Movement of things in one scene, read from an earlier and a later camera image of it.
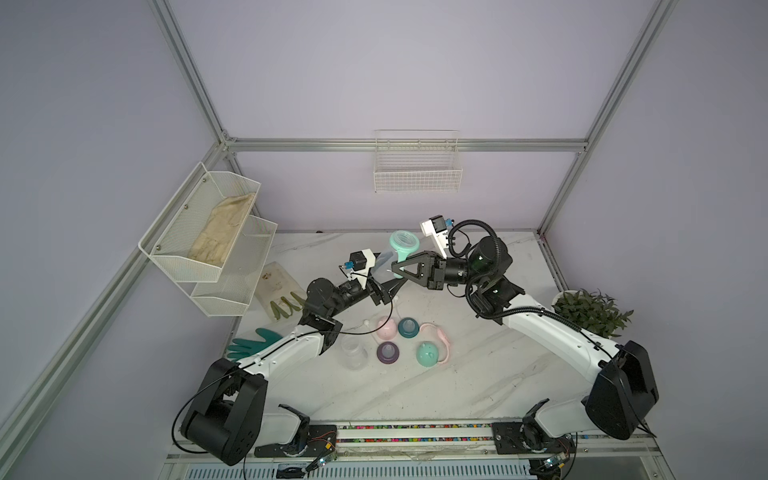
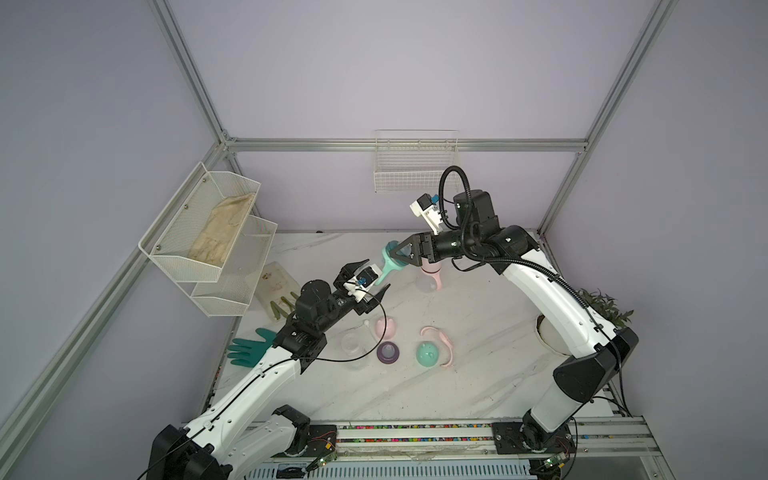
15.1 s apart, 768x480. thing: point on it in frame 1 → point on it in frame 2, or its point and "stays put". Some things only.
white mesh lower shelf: [231, 294] stays put
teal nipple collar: [408, 327] → [389, 247]
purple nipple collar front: [388, 352] stays put
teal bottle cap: [427, 354] stays put
